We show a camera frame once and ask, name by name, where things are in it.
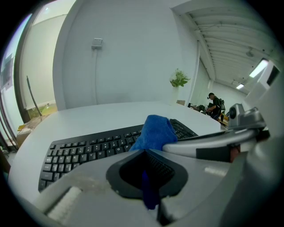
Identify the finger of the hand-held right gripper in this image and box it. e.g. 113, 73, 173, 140
162, 125, 271, 164

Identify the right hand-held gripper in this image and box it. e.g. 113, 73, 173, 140
213, 60, 284, 222

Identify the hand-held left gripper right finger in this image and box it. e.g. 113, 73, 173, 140
144, 149, 233, 227

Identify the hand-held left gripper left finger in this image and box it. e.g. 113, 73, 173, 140
33, 149, 158, 227

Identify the blue cloth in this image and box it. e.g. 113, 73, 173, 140
128, 114, 178, 210

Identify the black keyboard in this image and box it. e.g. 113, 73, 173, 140
38, 118, 199, 193

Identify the large ceiling light panel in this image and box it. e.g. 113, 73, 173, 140
248, 59, 268, 78

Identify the white vase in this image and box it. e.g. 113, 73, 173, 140
171, 86, 179, 105

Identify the green plant with white flowers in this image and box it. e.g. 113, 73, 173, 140
170, 68, 191, 88

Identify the dark wooden stick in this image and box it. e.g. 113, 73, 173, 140
26, 75, 43, 117

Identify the white wall conduit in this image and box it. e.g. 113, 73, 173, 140
94, 48, 100, 105

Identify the grey wall junction box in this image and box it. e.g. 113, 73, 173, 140
91, 38, 103, 50

